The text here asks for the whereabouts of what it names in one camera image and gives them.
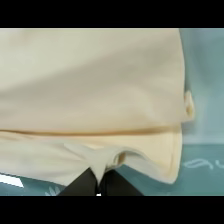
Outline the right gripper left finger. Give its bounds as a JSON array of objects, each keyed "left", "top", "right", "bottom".
[{"left": 58, "top": 167, "right": 100, "bottom": 197}]

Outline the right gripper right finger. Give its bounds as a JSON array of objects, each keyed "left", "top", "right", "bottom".
[{"left": 99, "top": 169, "right": 145, "bottom": 197}]

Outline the cream shirt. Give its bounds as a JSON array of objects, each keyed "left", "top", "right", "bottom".
[{"left": 0, "top": 28, "right": 196, "bottom": 188}]

